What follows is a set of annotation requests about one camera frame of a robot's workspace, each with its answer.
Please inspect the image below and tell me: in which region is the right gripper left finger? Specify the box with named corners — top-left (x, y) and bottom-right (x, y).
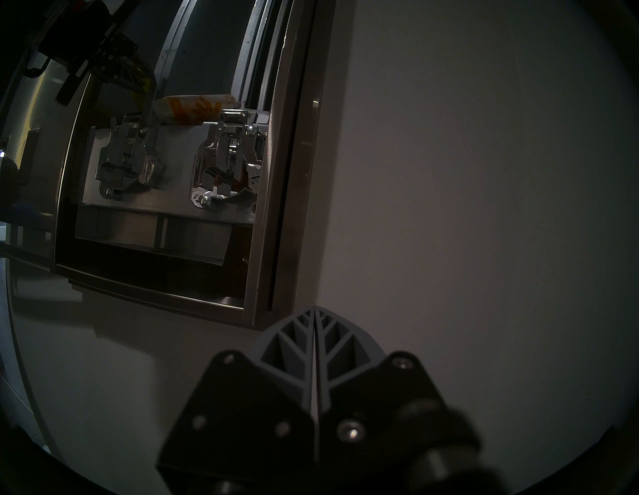
top-left (159, 308), bottom-right (316, 495)

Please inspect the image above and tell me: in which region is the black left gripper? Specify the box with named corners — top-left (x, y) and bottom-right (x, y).
top-left (35, 0), bottom-right (156, 105)

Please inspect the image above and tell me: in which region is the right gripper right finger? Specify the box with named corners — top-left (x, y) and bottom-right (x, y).
top-left (318, 308), bottom-right (442, 495)

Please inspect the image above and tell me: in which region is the white orange wrapped pad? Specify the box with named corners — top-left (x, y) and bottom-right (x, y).
top-left (151, 93), bottom-right (241, 126)

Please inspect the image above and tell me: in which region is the chrome dispensing lever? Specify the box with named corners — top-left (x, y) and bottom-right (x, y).
top-left (95, 114), bottom-right (166, 200)
top-left (189, 110), bottom-right (269, 210)

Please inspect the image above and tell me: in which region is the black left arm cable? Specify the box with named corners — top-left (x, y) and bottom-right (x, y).
top-left (22, 47), bottom-right (53, 79)

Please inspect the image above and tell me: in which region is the steel wall dispenser cabinet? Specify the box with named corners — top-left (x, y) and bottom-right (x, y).
top-left (52, 0), bottom-right (342, 331)

